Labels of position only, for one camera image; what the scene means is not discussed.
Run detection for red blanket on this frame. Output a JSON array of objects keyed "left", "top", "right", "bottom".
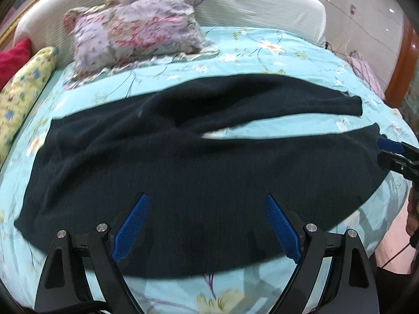
[{"left": 0, "top": 38, "right": 32, "bottom": 89}]

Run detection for purple floral pillow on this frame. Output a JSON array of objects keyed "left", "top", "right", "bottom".
[{"left": 63, "top": 0, "right": 219, "bottom": 89}]

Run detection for black pants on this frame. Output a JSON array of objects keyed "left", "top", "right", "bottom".
[{"left": 15, "top": 74, "right": 388, "bottom": 279}]

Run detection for light blue floral bedsheet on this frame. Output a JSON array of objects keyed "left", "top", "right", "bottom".
[{"left": 1, "top": 27, "right": 418, "bottom": 313}]

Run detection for brown wooden door frame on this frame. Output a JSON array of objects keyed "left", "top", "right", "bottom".
[{"left": 385, "top": 16, "right": 418, "bottom": 109}]

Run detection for pink checkered cloth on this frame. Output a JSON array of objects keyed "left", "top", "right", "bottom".
[{"left": 346, "top": 50, "right": 385, "bottom": 100}]

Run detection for yellow cartoon print pillow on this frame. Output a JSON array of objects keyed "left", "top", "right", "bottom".
[{"left": 0, "top": 46, "right": 58, "bottom": 163}]

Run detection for person's right hand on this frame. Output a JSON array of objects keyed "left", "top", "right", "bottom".
[{"left": 406, "top": 184, "right": 418, "bottom": 250}]

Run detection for white ribbed headboard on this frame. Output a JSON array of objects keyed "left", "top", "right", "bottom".
[{"left": 14, "top": 0, "right": 326, "bottom": 67}]

